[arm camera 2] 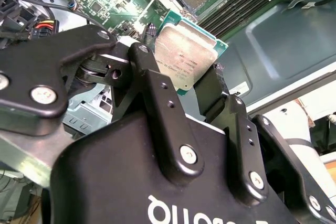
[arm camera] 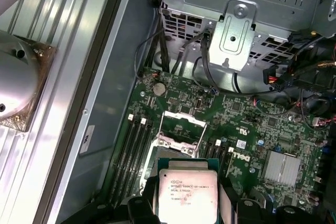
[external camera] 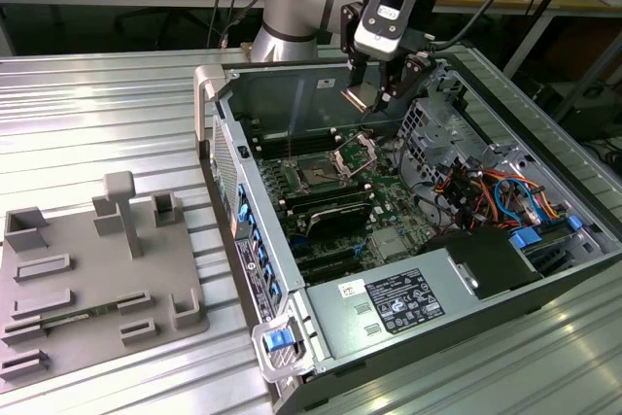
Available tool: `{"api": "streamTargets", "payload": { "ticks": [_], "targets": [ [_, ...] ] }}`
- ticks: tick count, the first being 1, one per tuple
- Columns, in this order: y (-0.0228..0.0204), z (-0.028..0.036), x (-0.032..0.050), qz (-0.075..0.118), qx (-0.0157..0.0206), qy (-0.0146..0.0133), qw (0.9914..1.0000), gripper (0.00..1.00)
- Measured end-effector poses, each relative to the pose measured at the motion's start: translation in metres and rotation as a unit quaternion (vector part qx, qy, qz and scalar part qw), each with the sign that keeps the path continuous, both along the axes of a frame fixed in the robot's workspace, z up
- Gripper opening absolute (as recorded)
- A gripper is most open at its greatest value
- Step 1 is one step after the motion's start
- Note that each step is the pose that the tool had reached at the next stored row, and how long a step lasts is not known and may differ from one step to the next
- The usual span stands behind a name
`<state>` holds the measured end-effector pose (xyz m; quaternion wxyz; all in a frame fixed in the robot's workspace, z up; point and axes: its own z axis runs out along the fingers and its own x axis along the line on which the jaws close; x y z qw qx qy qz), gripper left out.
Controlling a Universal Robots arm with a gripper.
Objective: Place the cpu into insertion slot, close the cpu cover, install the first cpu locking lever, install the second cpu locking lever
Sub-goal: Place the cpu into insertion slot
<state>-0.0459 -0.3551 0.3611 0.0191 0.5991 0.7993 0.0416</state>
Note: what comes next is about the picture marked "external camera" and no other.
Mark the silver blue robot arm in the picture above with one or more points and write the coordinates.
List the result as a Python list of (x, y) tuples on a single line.
[(291, 11)]

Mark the open grey PC case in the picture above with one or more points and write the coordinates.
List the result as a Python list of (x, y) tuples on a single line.
[(486, 332)]

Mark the silver green CPU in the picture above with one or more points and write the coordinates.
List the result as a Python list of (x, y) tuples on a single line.
[(362, 96)]

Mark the blue disk carrier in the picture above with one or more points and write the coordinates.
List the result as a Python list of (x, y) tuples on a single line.
[(526, 238)]

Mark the small blue clip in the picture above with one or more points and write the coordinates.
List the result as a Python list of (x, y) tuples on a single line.
[(574, 223)]

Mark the grey power supply unit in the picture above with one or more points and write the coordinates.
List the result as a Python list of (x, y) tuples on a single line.
[(340, 322)]

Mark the black plastic shroud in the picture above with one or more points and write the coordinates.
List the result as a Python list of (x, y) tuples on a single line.
[(481, 254)]

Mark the blue case latch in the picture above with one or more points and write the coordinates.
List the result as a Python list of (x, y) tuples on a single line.
[(275, 342)]

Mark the grey parts rack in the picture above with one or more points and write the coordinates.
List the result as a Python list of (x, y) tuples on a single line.
[(87, 264)]

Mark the silver drive cage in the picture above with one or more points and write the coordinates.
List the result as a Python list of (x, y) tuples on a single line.
[(439, 138)]

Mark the green RAM stick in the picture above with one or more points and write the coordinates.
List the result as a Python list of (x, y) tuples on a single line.
[(82, 313)]

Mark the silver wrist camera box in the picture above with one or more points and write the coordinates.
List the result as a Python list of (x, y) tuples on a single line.
[(379, 36)]

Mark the black graphics card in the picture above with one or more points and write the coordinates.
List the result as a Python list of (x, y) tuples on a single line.
[(340, 220)]

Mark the thin metal locking lever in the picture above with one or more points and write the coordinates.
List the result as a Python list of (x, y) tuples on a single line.
[(291, 143)]

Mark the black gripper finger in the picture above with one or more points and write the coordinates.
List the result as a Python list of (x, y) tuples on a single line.
[(351, 31), (391, 89)]

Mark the green motherboard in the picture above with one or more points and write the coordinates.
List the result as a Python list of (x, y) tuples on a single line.
[(389, 220)]

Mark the CPU socket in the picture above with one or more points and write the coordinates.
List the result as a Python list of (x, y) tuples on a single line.
[(316, 174)]

